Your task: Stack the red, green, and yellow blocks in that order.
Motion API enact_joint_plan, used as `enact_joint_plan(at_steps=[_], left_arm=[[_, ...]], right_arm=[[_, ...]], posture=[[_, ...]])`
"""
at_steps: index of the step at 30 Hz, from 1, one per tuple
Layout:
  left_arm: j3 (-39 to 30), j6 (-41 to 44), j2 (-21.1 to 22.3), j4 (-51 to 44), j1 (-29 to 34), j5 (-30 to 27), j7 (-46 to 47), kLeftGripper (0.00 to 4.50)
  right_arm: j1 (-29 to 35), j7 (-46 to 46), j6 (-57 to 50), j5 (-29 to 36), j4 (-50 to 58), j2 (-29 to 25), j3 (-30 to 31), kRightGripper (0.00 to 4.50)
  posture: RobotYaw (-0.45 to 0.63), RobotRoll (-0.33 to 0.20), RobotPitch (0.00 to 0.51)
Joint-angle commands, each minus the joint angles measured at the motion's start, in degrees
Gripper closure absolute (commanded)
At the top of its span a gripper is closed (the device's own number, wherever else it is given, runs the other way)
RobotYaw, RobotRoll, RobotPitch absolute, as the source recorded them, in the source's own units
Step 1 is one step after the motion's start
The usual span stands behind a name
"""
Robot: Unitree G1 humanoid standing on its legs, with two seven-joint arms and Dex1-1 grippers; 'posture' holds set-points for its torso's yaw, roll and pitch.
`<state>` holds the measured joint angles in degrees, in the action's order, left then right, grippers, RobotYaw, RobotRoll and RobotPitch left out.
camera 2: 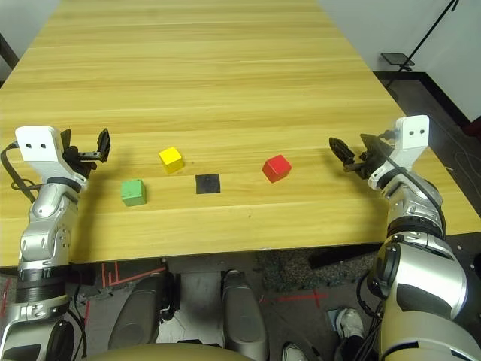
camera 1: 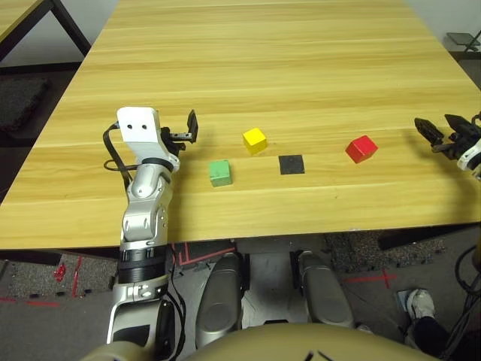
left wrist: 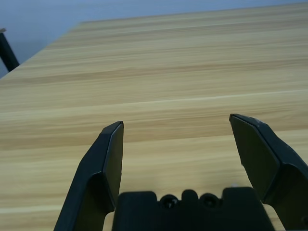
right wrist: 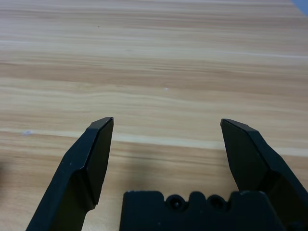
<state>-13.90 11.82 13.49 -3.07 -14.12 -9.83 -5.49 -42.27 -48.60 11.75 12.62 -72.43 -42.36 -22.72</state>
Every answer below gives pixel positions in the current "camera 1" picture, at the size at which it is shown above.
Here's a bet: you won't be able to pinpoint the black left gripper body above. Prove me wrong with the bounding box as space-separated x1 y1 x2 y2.
160 126 192 151

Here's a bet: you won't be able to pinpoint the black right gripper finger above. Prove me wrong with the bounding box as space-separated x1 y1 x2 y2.
414 117 444 146
444 114 473 135

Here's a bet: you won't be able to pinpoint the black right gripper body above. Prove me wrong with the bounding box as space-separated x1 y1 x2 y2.
431 129 481 159

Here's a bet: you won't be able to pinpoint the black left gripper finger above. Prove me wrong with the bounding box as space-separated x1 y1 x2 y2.
186 109 199 144

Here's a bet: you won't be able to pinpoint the green wooden block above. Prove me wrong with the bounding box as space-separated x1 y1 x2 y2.
208 159 233 188

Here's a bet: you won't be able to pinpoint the yellow wooden block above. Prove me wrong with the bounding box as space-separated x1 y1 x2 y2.
242 127 268 156

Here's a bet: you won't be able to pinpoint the red wooden block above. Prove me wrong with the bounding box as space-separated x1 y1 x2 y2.
345 135 379 164

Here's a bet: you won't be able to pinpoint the black square marker pad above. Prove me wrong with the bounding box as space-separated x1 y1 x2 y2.
278 154 306 176

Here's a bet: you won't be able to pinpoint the black mat with red lines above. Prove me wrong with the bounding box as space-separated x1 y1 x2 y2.
171 242 237 272

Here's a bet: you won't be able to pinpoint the speckled rubber floor mat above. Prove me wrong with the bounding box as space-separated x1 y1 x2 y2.
325 231 446 274
0 255 117 298

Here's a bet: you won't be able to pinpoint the dark rubber floor mat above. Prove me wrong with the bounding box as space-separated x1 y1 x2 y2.
0 77 52 132

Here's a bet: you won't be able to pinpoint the grey foot pedal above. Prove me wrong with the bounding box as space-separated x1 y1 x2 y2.
397 289 414 311

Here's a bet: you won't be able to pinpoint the grey robot left leg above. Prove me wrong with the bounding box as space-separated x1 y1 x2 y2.
195 252 245 349

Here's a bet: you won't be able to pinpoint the grey robot leg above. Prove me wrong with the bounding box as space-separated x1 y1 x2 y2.
195 252 245 349
296 250 355 329

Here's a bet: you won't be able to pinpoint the person's leg dark trousers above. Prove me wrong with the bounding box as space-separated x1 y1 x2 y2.
405 315 450 358

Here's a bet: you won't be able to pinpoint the grey robot right leg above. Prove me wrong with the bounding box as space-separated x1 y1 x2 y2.
296 250 355 329

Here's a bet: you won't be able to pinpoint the tan robot torso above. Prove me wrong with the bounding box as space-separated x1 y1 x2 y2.
80 323 429 361

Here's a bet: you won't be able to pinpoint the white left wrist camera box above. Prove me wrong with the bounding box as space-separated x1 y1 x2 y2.
116 107 180 173

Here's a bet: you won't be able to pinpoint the black floor cable bundle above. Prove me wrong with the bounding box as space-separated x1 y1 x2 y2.
439 244 481 358

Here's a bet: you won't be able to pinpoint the wooden side table black frame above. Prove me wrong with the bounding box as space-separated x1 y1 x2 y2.
0 0 93 63

